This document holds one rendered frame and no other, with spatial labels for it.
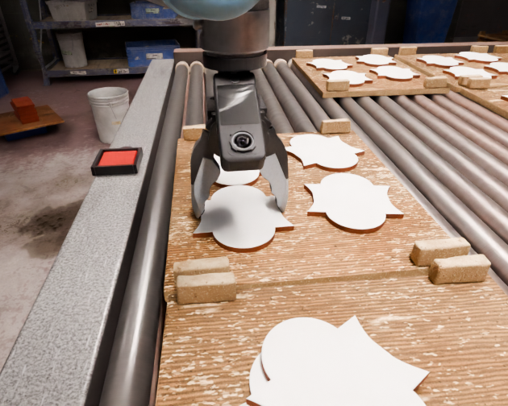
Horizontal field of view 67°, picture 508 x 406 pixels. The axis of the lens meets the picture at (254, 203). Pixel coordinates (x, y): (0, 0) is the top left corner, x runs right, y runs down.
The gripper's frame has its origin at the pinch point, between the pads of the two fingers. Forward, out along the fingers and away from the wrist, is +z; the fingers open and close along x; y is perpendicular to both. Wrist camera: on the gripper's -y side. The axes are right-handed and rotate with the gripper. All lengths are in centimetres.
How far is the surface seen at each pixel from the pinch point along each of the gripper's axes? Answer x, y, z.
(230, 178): 0.8, 9.6, -0.3
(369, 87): -40, 57, 0
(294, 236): -6.3, -4.8, 0.8
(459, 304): -20.4, -17.8, 1.0
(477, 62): -86, 81, 0
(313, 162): -13.2, 13.5, -0.3
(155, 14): 57, 446, 19
